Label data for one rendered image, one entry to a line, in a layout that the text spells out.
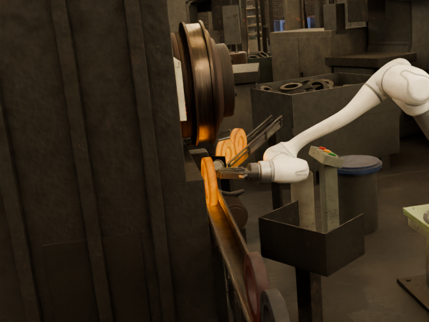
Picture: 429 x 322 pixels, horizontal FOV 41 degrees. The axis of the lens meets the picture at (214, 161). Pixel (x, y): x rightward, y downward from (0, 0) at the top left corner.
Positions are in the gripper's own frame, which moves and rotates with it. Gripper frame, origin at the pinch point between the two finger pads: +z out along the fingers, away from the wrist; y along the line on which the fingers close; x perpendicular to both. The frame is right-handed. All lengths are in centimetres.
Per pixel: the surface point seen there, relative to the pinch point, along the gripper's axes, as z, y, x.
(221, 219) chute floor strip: -0.6, -28.2, -9.7
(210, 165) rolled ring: 2.0, -18.2, 8.2
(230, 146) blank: -17.2, 46.5, 0.9
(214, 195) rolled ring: 0.9, -21.7, -2.4
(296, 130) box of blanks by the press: -94, 189, -19
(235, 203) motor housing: -15.3, 21.5, -20.0
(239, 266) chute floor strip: 0, -64, -13
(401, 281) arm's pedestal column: -98, 21, -64
